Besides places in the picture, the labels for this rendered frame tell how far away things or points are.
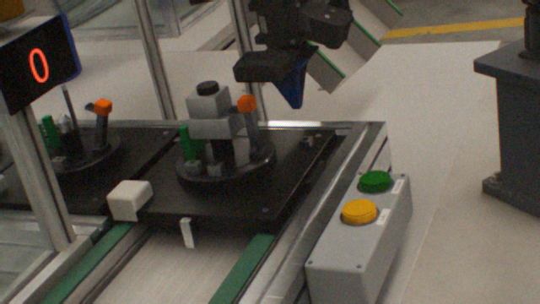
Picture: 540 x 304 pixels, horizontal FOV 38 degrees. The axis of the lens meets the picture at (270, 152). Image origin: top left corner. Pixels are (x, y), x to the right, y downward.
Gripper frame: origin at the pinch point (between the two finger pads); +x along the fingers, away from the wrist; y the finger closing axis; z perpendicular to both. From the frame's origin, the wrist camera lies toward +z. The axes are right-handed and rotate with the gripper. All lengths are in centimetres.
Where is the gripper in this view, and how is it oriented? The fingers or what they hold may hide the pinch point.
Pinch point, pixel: (293, 83)
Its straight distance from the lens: 97.0
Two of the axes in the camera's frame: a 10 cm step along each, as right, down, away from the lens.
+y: 3.8, -4.7, 8.0
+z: 9.1, 0.2, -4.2
